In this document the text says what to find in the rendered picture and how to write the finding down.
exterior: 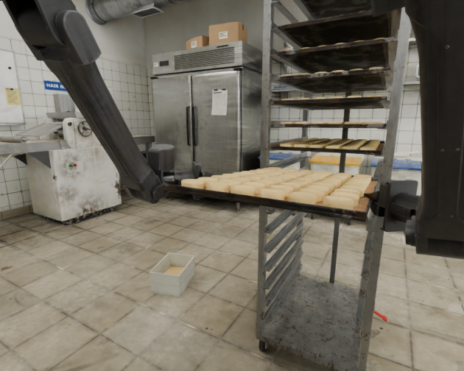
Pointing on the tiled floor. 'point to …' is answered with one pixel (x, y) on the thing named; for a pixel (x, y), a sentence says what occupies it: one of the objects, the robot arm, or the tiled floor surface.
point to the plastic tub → (172, 274)
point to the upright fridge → (190, 106)
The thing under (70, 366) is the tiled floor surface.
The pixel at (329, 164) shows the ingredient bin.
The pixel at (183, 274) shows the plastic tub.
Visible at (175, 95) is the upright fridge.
